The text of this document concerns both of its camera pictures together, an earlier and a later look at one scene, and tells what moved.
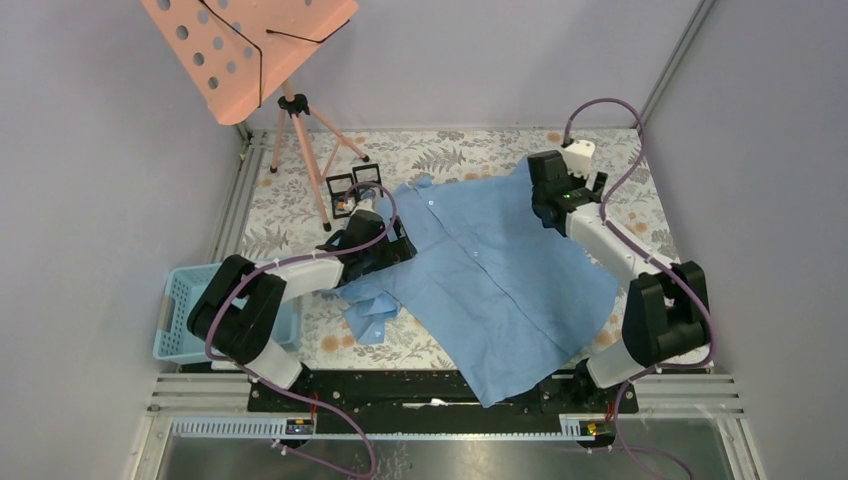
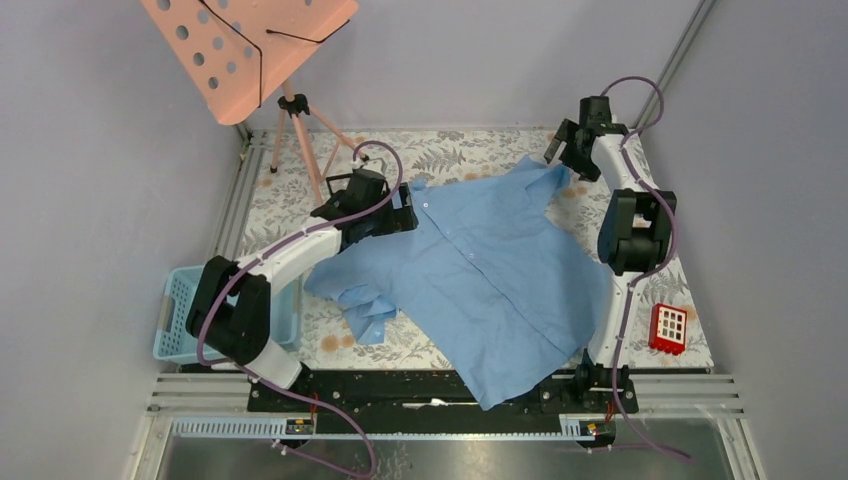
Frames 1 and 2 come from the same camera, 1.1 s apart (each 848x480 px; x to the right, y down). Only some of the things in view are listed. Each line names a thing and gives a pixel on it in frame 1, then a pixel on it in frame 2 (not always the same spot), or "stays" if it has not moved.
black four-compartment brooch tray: [346, 188] stays
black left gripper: [395, 251] to [401, 219]
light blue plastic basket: [176, 342] stays
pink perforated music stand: [236, 52] stays
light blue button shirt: [513, 302] stays
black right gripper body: [599, 184] to [576, 161]
